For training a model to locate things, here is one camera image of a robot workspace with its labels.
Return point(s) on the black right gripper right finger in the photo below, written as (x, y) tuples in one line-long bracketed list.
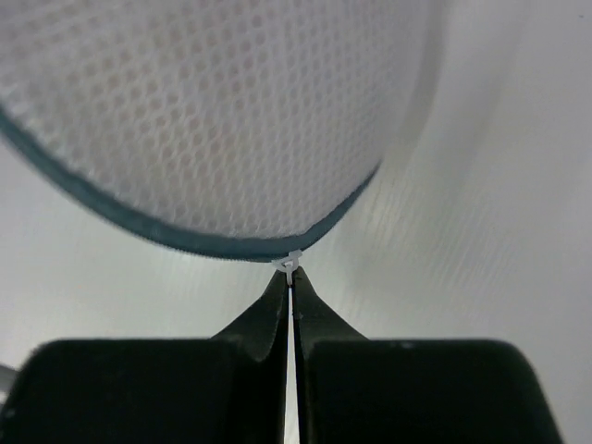
[(352, 389)]

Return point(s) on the white mesh laundry bag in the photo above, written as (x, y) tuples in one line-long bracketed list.
[(242, 130)]

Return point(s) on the white zipper pull tie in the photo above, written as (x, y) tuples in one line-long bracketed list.
[(288, 265)]

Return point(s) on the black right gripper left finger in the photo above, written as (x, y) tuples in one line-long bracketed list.
[(230, 388)]

